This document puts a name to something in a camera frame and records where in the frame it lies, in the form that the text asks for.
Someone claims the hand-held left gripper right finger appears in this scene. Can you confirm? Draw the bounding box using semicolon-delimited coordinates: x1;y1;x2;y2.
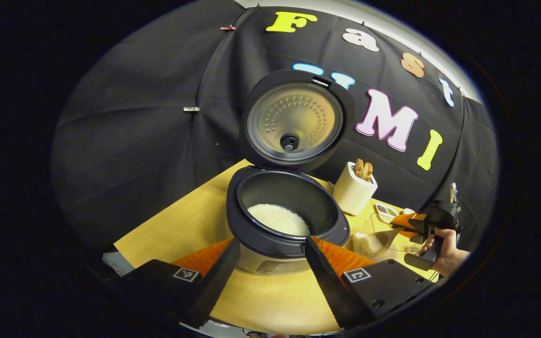
305;237;435;329

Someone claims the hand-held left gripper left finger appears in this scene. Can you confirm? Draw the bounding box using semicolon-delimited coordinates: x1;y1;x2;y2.
116;237;241;329

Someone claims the white rice heap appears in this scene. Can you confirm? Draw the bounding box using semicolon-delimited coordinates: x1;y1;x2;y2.
353;231;386;258
247;204;310;237

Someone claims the dark grey rice cooker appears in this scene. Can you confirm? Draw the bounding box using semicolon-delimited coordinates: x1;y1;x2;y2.
226;69;356;276

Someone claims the white divided dish of grains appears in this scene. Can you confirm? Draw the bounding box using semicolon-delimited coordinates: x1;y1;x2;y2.
375;203;400;223

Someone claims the white toaster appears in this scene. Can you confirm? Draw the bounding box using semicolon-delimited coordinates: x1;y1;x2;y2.
332;161;378;216

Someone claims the black backdrop cloth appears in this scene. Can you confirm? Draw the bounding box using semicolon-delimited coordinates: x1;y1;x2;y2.
51;0;499;263

